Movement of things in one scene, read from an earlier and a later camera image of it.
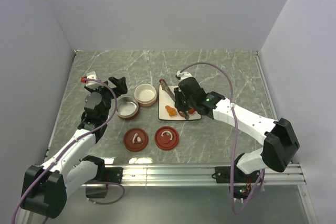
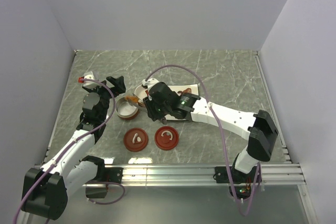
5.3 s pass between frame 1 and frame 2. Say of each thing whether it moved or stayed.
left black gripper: stayed
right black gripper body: moved
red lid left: stayed
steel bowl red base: stayed
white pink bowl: stayed
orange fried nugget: moved
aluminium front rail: stayed
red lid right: stayed
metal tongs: moved
